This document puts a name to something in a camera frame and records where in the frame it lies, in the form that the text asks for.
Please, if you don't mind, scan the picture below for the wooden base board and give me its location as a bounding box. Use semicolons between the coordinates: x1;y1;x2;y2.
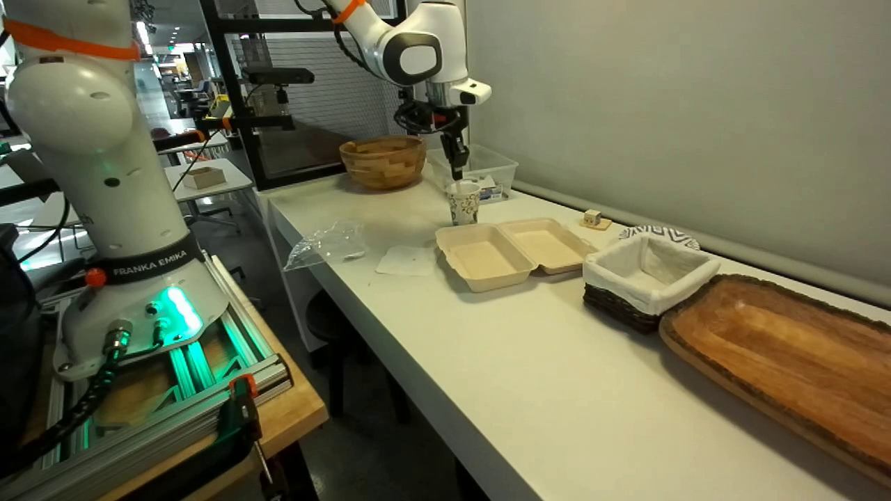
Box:
95;275;330;501

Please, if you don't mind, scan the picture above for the patterned white paper cup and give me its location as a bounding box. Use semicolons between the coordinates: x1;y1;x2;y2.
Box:
444;178;483;228

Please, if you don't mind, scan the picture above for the small beige toy food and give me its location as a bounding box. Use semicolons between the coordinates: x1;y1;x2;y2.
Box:
578;208;614;235

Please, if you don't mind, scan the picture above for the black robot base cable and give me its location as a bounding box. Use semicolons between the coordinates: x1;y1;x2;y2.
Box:
0;318;132;478

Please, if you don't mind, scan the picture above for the black metal shelf frame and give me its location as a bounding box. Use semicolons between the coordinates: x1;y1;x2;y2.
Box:
196;0;412;192

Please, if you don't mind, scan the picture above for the brown wooden tray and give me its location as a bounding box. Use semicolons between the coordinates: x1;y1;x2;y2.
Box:
657;274;891;492

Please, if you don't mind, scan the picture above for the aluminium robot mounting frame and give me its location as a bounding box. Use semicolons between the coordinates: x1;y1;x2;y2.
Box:
0;253;291;501

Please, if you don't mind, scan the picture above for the woven wooden bowl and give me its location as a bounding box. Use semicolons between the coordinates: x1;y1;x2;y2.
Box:
336;133;432;195

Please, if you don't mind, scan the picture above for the white background table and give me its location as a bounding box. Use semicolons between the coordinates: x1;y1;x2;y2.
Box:
162;157;255;206

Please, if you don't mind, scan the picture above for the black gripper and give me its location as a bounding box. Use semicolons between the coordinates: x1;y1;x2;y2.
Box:
432;100;473;185

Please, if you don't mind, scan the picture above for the beige clamshell takeout box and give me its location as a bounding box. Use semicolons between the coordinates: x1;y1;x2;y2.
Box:
432;214;599;295

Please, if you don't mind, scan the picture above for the small cardboard box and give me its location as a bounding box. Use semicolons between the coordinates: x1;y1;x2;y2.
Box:
185;165;228;192

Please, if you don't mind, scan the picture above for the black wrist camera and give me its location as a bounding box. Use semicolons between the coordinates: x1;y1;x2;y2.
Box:
389;94;439;139

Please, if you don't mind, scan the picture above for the black basket with white liner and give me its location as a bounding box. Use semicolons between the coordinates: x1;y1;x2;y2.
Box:
578;228;723;337

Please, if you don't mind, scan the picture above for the small white dish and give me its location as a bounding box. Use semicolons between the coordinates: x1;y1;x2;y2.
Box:
618;220;702;253

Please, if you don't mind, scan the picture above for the black and green clamp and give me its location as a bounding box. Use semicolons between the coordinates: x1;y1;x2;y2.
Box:
212;371;281;495

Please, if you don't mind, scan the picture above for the clear plastic bag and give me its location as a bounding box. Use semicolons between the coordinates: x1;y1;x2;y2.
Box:
281;220;376;275

